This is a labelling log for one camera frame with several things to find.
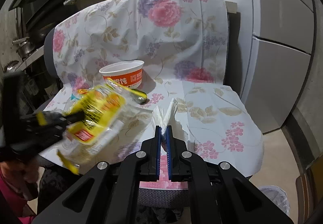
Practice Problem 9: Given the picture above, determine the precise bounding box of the beige side counter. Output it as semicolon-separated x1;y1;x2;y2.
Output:
224;1;238;15

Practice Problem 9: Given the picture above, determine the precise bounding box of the floral cloth cover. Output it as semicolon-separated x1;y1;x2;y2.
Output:
40;0;264;189

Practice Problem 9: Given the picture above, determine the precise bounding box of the black wok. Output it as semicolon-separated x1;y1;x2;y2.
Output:
28;23;57;41

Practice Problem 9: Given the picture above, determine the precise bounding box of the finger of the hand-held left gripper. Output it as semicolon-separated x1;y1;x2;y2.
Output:
62;110;86;124

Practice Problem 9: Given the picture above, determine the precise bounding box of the kitchen counter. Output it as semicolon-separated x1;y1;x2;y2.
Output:
5;45;46;73

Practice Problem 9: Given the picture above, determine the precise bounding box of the grey leopard print pants leg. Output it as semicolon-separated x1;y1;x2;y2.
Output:
37;167;86;214
136;205;185;224

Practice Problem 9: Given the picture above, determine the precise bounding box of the orange paper noodle bowl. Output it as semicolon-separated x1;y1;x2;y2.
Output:
99;61;145;89

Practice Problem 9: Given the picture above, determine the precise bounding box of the clear yellow plastic bag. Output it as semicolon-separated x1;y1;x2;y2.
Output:
57;83;154;175

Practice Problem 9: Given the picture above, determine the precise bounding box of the steel pot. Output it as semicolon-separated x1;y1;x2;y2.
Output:
13;37;37;59

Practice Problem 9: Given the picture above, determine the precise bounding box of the white tissue paper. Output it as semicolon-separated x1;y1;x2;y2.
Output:
153;98;188;154

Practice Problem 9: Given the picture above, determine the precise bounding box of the black trash bin white liner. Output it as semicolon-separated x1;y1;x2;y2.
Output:
257;185;289;217

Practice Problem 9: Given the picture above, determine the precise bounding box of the person's left forearm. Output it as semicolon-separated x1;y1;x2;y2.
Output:
0;158;39;224

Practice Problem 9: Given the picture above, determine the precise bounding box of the grey refrigerator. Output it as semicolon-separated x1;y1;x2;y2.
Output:
214;0;318;136

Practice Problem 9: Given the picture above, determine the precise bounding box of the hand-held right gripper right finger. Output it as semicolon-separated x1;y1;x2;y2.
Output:
167;125;294;224

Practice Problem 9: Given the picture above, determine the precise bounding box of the grey office chair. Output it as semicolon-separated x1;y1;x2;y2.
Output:
38;26;253;208

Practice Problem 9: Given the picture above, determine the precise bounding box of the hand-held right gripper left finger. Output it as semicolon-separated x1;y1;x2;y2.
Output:
31;125;162;224

